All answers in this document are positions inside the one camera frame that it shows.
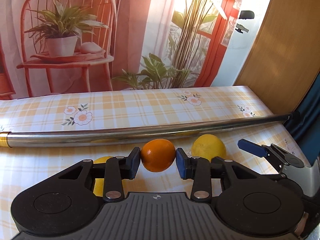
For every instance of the printed room backdrop cloth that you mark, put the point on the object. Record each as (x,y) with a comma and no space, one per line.
(73,46)

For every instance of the orange mandarin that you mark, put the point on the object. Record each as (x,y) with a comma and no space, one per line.
(158,155)

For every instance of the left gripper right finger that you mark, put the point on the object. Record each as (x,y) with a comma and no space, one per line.
(197,169)

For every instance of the yellow lemon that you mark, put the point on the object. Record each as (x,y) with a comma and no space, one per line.
(208,146)

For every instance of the plaid floral tablecloth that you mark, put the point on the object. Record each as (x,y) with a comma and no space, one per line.
(22,168)

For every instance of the telescopic metal pole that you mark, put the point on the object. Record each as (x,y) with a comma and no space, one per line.
(114,136)

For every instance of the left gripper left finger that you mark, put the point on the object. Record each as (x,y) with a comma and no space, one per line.
(116,170)

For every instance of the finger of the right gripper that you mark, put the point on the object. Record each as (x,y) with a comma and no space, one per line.
(276,156)

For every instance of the wooden board panel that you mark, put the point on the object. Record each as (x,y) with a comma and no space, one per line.
(284,60)

